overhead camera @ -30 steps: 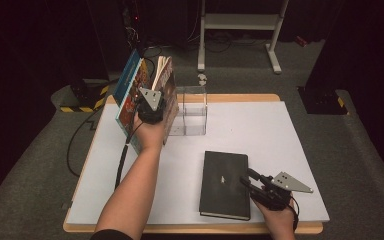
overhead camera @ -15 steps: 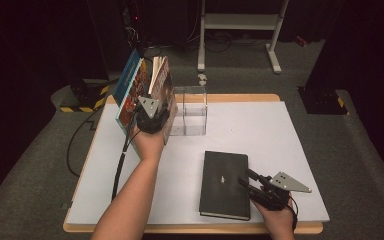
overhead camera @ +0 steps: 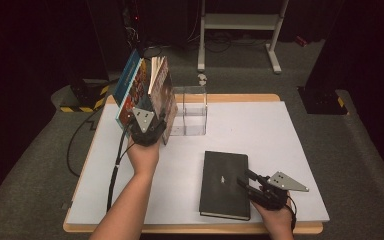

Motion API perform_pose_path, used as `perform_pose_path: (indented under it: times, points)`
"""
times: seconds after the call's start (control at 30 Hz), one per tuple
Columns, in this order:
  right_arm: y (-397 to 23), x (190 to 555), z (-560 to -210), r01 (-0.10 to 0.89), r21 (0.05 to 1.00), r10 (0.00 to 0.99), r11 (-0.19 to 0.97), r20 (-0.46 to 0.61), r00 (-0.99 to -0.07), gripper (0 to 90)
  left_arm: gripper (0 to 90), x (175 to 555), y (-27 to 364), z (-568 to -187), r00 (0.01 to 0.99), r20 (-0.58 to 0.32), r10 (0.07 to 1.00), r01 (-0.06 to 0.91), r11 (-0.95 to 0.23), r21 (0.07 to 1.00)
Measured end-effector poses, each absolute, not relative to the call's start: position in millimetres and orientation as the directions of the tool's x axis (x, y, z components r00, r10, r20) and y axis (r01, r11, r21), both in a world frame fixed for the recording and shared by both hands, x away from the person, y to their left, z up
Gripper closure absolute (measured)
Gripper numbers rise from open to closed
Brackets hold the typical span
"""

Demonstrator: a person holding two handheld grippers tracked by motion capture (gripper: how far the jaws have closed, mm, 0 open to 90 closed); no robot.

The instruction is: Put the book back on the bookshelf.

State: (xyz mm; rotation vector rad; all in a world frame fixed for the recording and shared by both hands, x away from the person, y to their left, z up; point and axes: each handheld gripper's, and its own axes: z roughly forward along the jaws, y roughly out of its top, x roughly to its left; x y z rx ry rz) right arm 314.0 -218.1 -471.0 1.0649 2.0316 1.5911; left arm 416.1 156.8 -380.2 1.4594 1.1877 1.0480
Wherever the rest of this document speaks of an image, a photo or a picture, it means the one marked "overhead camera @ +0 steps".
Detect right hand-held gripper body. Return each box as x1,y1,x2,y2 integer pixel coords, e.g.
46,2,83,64
246,171,310,211

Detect dark device with red light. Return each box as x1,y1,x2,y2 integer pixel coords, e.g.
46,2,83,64
123,6,142,44

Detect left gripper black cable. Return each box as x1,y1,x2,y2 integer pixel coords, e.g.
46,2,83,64
106,123,133,213

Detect person's left hand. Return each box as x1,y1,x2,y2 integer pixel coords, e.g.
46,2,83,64
126,138,162,178

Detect black stand base yellow stripes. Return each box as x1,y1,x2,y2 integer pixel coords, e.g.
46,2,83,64
297,85,349,116
59,78,110,113

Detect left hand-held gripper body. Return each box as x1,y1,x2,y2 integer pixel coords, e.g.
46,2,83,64
128,107,168,147

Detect clear acrylic book rack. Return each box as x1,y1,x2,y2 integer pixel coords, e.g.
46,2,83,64
168,85,209,137

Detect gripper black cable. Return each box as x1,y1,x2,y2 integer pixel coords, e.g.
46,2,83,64
284,194,298,232
106,123,133,213

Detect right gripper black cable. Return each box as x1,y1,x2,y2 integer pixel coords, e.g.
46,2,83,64
284,194,298,232

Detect white metal stand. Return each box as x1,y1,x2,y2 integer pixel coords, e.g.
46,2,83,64
197,0,289,75

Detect purple book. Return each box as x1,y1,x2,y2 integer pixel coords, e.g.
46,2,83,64
148,55,179,145

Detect blue book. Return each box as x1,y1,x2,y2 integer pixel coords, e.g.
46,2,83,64
115,49,143,120

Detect black book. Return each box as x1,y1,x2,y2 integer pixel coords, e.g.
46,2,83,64
198,150,252,222

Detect black floor cable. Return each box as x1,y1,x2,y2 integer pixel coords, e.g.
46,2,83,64
66,108,105,178

